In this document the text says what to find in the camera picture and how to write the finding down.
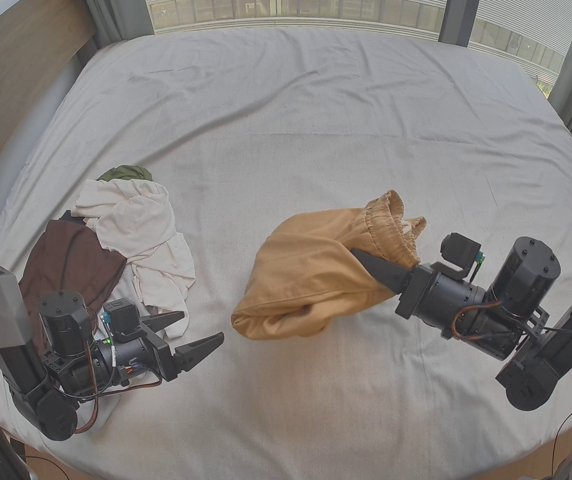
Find olive green garment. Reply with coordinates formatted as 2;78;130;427
97;165;155;184

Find brown garment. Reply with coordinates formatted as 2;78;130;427
18;218;127;354

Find cream garment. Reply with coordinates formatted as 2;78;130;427
73;178;196;315

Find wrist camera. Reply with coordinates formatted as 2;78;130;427
440;233;484;280
103;299;141;344

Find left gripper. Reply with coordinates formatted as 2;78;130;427
112;310;225;384

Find bed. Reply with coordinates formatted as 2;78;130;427
0;0;572;480

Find white garment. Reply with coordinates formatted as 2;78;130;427
78;260;161;431

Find window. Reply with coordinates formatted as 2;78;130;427
133;0;572;81

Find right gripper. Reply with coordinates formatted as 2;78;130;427
350;249;489;340

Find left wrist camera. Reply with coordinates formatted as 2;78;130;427
103;299;141;344

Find tan drawstring shorts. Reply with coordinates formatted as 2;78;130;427
231;189;429;341

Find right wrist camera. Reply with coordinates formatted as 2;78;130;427
440;233;484;280

